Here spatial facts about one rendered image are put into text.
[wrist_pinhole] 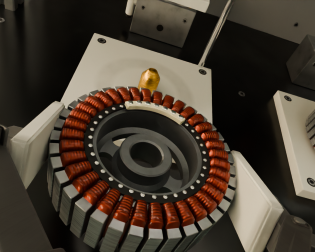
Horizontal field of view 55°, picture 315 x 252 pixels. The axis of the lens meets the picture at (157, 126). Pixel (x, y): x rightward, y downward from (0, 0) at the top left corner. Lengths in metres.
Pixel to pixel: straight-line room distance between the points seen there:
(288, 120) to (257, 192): 0.23
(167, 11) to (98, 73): 0.13
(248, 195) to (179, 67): 0.23
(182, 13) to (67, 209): 0.30
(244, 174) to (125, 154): 0.07
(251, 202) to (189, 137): 0.06
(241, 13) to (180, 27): 0.17
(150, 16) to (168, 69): 0.08
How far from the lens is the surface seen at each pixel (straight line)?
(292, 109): 0.41
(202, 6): 0.29
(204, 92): 0.35
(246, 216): 0.17
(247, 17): 0.56
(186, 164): 0.20
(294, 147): 0.36
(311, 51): 0.47
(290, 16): 0.57
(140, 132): 0.21
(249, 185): 0.17
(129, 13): 0.43
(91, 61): 0.34
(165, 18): 0.41
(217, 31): 0.36
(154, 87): 0.31
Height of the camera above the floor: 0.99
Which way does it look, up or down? 46 degrees down
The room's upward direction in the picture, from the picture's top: 23 degrees clockwise
